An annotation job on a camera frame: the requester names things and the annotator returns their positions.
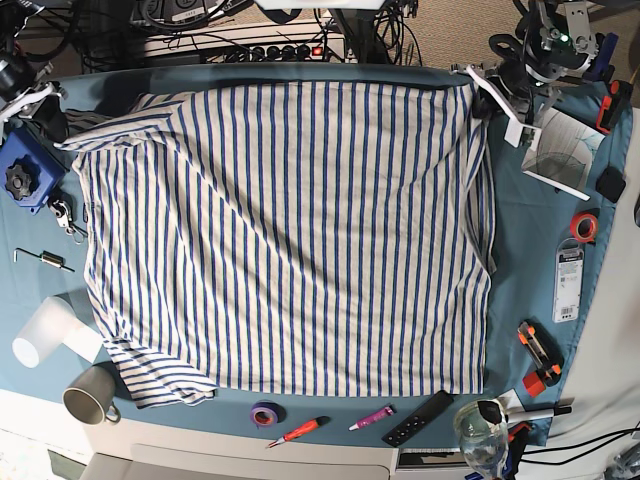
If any teal table cloth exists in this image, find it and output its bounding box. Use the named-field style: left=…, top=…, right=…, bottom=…
left=1, top=63, right=639, bottom=429

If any blue white striped T-shirt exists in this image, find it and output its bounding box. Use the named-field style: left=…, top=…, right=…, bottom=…
left=61, top=81, right=496, bottom=408

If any pink glue tube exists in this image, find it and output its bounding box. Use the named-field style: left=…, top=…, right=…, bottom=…
left=348, top=405, right=396, bottom=431

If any grey ceramic mug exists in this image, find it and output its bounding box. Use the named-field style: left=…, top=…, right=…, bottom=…
left=62, top=366, right=121, bottom=426

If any orange black bar clamp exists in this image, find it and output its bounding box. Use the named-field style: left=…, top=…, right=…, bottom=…
left=517, top=321, right=564, bottom=398

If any black power strip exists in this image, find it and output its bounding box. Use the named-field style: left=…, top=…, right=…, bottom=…
left=219, top=43, right=346, bottom=64

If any blue black clamp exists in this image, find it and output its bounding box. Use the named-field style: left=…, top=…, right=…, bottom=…
left=582, top=33, right=619, bottom=83

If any black remote control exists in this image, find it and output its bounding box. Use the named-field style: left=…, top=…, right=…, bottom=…
left=381, top=390, right=454, bottom=448

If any metal keyring clip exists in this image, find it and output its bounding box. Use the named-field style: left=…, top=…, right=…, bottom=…
left=47, top=198, right=88, bottom=245

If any red screwdriver pen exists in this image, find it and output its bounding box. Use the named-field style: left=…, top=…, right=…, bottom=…
left=267, top=416, right=330, bottom=449

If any black marker pen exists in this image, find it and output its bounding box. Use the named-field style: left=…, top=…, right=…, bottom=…
left=506, top=405, right=573, bottom=424

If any red tape roll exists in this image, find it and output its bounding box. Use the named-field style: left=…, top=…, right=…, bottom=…
left=569, top=211, right=599, bottom=243

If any clear wine glass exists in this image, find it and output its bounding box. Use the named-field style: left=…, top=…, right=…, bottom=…
left=453, top=400, right=509, bottom=479

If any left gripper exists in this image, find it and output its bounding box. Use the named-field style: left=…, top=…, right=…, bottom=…
left=471, top=60, right=545, bottom=121

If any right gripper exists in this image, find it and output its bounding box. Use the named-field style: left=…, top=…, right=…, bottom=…
left=1, top=82, right=69, bottom=143

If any white grey notebook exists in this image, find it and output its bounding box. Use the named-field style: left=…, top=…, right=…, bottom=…
left=521, top=108, right=605, bottom=201

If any blue block with black knob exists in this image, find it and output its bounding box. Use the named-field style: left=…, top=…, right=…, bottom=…
left=1, top=127, right=66, bottom=215

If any clear blister pack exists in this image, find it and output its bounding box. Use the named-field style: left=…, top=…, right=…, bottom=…
left=553, top=237, right=584, bottom=323

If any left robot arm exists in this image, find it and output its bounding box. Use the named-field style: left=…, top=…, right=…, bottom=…
left=478, top=1, right=601, bottom=124

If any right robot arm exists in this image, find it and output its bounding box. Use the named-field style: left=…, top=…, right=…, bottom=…
left=1, top=1, right=69, bottom=143

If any steel hex key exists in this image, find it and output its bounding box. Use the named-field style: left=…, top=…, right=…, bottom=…
left=13, top=248, right=75, bottom=273

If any purple tape roll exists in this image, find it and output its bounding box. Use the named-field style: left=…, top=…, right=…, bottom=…
left=250, top=401, right=286, bottom=429

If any black square pad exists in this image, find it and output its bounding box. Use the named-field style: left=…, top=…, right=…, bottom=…
left=595, top=166, right=626, bottom=203

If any orange black spring clamp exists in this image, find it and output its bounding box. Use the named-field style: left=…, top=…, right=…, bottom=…
left=596, top=80, right=633, bottom=134

